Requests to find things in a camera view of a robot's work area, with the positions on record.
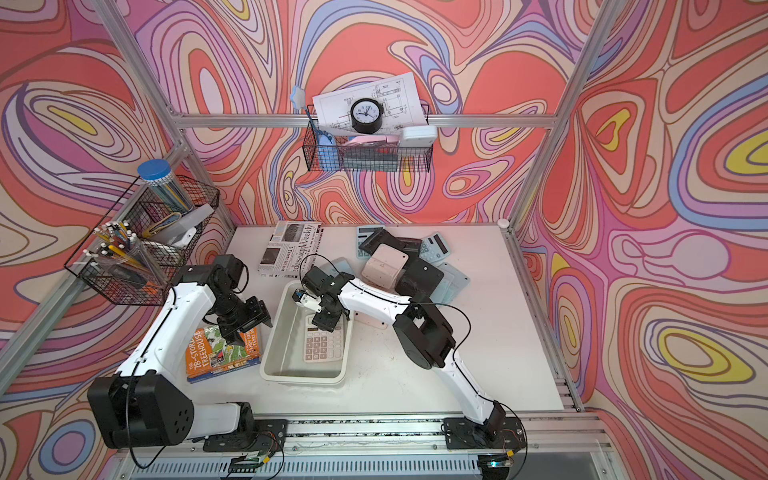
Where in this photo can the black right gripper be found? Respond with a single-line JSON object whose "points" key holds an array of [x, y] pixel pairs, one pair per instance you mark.
{"points": [[325, 323]]}

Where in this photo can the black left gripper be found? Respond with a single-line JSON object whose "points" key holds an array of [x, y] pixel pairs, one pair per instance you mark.
{"points": [[258, 312]]}

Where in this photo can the pink calculator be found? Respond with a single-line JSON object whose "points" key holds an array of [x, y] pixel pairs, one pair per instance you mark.
{"points": [[370, 321], [321, 346], [384, 267]]}

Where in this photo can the cream plastic storage box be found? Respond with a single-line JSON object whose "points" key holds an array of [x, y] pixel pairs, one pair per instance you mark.
{"points": [[298, 353]]}

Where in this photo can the black calculator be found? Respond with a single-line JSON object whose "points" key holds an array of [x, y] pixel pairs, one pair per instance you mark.
{"points": [[419, 280], [410, 246]]}

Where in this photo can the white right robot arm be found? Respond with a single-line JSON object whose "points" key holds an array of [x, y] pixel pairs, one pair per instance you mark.
{"points": [[425, 335]]}

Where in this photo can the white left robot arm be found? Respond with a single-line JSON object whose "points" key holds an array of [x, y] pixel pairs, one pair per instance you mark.
{"points": [[142, 404]]}

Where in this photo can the light blue calculator face down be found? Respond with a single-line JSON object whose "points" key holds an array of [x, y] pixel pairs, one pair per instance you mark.
{"points": [[335, 266]]}

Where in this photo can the teal calculator at back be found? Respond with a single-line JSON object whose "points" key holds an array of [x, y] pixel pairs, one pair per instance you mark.
{"points": [[362, 234]]}

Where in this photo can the white box in side basket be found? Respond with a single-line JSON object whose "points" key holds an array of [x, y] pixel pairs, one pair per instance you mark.
{"points": [[177, 230]]}

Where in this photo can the teal calculator with display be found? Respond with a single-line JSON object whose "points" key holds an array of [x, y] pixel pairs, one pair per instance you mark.
{"points": [[434, 249]]}

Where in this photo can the blue calculator under pile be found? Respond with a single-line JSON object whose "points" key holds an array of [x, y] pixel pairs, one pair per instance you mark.
{"points": [[452, 284]]}

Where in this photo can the colourful treehouse book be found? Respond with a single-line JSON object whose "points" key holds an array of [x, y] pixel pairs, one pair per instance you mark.
{"points": [[208, 355]]}

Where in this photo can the design weekly magazine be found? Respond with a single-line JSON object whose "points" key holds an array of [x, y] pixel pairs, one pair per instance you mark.
{"points": [[290, 243]]}

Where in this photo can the clear cup of pens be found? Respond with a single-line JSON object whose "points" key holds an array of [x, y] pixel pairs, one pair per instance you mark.
{"points": [[119, 253]]}

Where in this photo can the blue lid pencil jar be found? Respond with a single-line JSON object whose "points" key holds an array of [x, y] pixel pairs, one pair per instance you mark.
{"points": [[160, 178]]}

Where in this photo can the white device in basket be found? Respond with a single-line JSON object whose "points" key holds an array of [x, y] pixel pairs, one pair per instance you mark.
{"points": [[417, 136]]}

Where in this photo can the black round clock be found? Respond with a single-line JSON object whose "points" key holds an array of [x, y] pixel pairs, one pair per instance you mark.
{"points": [[366, 115]]}

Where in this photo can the white paper drawing sheet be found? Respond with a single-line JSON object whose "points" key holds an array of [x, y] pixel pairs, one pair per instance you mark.
{"points": [[398, 95]]}

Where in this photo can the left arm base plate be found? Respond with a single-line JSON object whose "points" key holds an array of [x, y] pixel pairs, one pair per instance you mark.
{"points": [[260, 436]]}

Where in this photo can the black wire side basket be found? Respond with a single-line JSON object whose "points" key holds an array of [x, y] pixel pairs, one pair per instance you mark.
{"points": [[140, 208]]}

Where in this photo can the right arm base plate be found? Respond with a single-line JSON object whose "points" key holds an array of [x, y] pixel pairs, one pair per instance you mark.
{"points": [[462, 434]]}

